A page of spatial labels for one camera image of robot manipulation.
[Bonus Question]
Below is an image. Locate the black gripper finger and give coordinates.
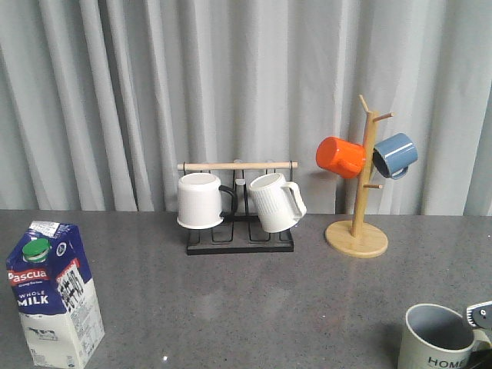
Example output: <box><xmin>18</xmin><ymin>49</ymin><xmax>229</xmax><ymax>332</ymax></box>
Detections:
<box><xmin>466</xmin><ymin>301</ymin><xmax>492</xmax><ymax>329</ymax></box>

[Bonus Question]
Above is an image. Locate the cream HOME mug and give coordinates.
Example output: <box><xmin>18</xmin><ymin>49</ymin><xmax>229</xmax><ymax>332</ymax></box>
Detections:
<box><xmin>397</xmin><ymin>303</ymin><xmax>491</xmax><ymax>368</ymax></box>

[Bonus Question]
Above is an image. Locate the blue white milk carton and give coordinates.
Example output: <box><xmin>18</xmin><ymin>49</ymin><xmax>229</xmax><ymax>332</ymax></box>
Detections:
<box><xmin>6</xmin><ymin>221</ymin><xmax>105</xmax><ymax>368</ymax></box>

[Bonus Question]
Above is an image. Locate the wooden mug tree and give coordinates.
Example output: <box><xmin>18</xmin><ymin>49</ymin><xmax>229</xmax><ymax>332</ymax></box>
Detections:
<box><xmin>324</xmin><ymin>95</ymin><xmax>394</xmax><ymax>258</ymax></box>

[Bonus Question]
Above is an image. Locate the blue enamel mug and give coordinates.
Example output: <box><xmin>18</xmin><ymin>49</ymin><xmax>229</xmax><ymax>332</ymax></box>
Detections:
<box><xmin>373</xmin><ymin>133</ymin><xmax>418</xmax><ymax>180</ymax></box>

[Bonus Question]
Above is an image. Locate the orange enamel mug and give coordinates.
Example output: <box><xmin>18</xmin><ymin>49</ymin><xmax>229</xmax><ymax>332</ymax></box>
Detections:
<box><xmin>315</xmin><ymin>136</ymin><xmax>366</xmax><ymax>179</ymax></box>

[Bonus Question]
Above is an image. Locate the white ribbed mug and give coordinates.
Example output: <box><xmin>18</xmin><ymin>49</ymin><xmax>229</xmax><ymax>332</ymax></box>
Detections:
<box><xmin>248</xmin><ymin>172</ymin><xmax>307</xmax><ymax>233</ymax></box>

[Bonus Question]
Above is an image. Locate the grey curtain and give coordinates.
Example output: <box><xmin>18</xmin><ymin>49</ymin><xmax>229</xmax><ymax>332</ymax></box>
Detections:
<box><xmin>1</xmin><ymin>1</ymin><xmax>491</xmax><ymax>215</ymax></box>

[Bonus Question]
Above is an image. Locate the black wire mug rack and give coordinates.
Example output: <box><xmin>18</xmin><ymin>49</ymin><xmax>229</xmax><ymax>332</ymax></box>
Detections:
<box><xmin>178</xmin><ymin>160</ymin><xmax>298</xmax><ymax>255</ymax></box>

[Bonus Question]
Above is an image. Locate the white mug black handle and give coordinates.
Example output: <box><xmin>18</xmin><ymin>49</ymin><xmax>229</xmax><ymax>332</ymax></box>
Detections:
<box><xmin>177</xmin><ymin>173</ymin><xmax>238</xmax><ymax>230</ymax></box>

